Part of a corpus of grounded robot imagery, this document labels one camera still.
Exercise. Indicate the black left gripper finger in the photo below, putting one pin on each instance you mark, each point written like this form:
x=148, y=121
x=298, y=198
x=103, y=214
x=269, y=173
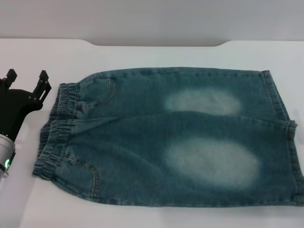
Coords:
x=42, y=83
x=12, y=74

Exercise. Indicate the blue denim shorts with cartoon print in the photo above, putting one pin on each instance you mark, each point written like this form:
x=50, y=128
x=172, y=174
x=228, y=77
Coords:
x=142, y=142

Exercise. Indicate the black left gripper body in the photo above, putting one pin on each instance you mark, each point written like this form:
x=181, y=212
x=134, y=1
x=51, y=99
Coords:
x=16, y=102

